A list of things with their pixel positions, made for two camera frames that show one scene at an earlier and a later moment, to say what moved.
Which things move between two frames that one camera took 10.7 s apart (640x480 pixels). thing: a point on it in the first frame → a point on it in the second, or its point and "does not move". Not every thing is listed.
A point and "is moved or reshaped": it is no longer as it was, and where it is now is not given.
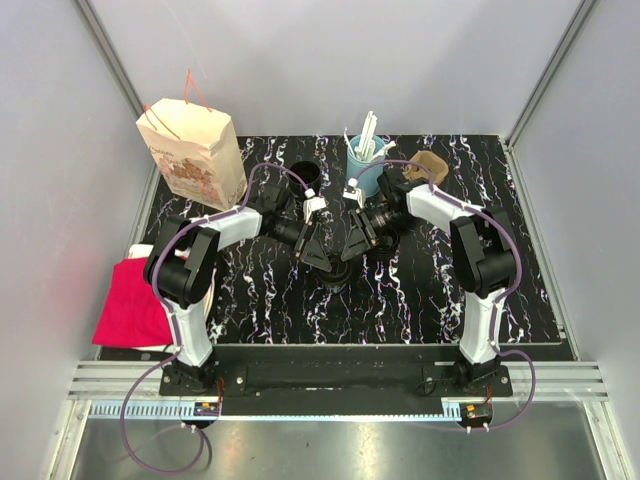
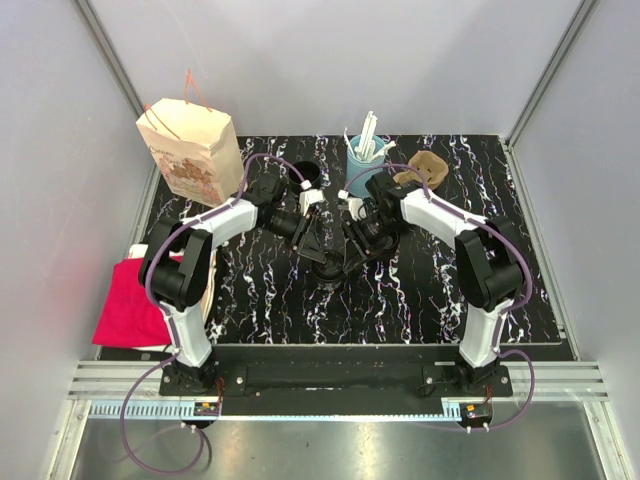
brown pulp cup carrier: [432, 162] does not move
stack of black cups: [309, 171] does not move
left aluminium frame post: [110, 57] does not move
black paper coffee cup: [336, 280] is moved or reshaped
